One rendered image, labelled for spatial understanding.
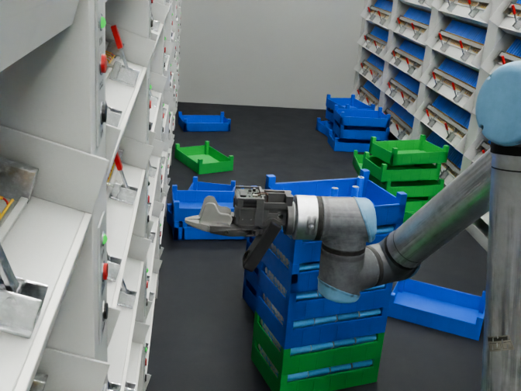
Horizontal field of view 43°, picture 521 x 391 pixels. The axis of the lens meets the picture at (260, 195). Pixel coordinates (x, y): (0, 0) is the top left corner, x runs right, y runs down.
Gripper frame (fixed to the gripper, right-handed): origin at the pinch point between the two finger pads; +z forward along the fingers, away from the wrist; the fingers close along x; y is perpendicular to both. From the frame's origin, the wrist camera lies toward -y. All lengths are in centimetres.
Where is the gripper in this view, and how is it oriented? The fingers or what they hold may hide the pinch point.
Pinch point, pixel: (191, 223)
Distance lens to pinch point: 131.7
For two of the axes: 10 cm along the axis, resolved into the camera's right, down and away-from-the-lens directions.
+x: 1.0, 3.5, -9.3
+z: -9.9, -0.3, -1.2
